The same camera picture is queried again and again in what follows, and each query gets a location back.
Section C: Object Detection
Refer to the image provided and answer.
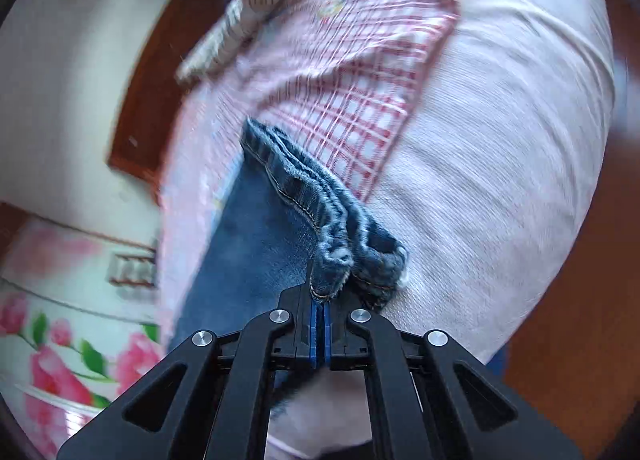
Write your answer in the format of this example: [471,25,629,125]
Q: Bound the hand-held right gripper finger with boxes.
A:
[56,285,321,460]
[322,290,583,460]

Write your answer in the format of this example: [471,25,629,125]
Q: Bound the blue denim pants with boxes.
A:
[167,117,408,391]

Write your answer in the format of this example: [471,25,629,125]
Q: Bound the pale pink ribbed bed cover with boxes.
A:
[265,0,616,460]

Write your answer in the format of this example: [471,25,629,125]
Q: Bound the pink plaid bed sheet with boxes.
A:
[157,0,476,341]

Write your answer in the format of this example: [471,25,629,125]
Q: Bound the wooden headboard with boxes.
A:
[107,0,241,186]

